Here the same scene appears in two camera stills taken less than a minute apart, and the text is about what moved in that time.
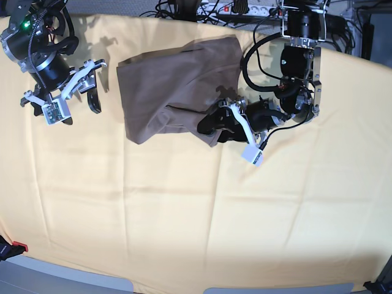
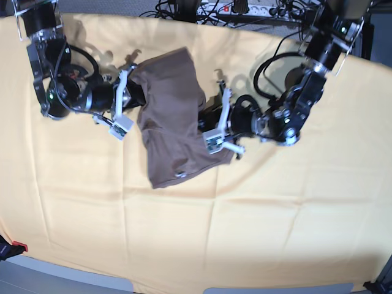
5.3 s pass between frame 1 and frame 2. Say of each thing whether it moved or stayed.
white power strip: stayed
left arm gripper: moved
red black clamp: stayed
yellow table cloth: stayed
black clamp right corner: stayed
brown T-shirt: moved
